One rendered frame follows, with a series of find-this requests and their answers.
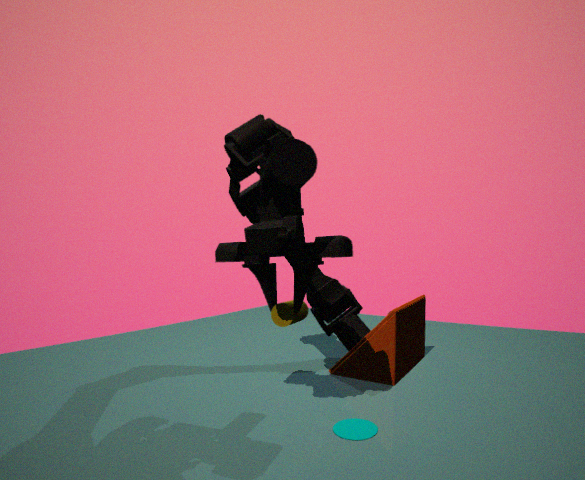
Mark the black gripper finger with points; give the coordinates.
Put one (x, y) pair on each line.
(303, 273)
(265, 274)

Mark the yellow tall cylinder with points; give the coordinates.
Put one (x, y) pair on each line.
(283, 314)

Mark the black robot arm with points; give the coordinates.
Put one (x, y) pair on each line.
(286, 164)

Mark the teal circle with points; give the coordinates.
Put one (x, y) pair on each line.
(355, 429)

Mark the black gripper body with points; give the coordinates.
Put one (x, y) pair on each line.
(322, 247)

